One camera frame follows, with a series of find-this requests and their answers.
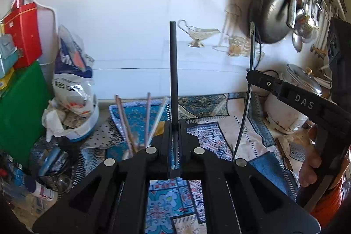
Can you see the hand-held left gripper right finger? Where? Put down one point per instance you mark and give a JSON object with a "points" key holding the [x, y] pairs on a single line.
{"points": [[182, 140]]}

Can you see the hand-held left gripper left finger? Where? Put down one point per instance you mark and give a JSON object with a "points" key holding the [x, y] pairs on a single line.
{"points": [[169, 140]]}

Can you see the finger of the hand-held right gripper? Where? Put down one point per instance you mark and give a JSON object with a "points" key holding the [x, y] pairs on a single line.
{"points": [[264, 80]]}

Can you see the white decorated chopstick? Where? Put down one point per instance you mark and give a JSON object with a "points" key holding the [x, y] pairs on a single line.
{"points": [[159, 114]]}

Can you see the black chopstick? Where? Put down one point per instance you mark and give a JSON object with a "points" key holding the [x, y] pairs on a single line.
{"points": [[173, 64], [251, 47]]}

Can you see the person's right hand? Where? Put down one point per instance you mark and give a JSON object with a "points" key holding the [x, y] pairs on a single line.
{"points": [[309, 168]]}

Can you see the patterned blue tablecloth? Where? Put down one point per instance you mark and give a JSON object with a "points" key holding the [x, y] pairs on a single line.
{"points": [[208, 138]]}

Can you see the grey pink chopstick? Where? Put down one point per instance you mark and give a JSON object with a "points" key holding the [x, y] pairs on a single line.
{"points": [[147, 113]]}

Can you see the white rice cooker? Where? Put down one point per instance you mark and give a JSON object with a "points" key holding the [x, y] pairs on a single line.
{"points": [[285, 113]]}

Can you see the glass pot lid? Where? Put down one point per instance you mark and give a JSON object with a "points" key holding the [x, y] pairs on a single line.
{"points": [[304, 80]]}

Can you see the steel ladle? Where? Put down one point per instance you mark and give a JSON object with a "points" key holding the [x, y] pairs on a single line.
{"points": [[297, 42]]}

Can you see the black dotted white cloth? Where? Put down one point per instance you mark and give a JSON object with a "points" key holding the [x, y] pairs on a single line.
{"points": [[104, 132]]}

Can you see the black wok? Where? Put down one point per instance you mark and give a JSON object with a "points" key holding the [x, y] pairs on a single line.
{"points": [[270, 14]]}

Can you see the decorated enamel pot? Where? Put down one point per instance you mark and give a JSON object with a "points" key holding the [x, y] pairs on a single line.
{"points": [[305, 24]]}

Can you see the white blue bowl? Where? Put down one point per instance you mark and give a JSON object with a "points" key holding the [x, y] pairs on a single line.
{"points": [[88, 125]]}

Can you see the clear glass jar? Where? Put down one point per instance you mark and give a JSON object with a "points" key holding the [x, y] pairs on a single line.
{"points": [[64, 183]]}

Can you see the blue white plastic bag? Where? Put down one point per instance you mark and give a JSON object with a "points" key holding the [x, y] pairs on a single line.
{"points": [[71, 80]]}

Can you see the crumpled white plastic bag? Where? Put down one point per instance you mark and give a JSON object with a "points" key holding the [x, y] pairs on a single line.
{"points": [[53, 121]]}

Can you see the blue plastic packet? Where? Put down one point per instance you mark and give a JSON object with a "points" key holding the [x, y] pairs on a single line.
{"points": [[49, 161]]}

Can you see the white tube bottle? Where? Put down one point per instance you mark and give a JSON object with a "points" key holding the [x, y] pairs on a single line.
{"points": [[45, 193]]}

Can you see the green cutting board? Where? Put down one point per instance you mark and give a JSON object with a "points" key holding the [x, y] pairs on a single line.
{"points": [[22, 113]]}

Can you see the white cutting board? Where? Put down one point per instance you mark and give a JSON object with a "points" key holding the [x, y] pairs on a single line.
{"points": [[48, 36]]}

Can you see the yellow flat box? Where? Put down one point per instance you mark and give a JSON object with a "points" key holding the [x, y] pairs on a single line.
{"points": [[5, 83]]}

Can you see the red tin box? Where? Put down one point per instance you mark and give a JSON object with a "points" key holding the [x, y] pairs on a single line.
{"points": [[24, 34]]}

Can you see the teal tissue box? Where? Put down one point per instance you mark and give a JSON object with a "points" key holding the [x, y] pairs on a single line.
{"points": [[6, 55]]}

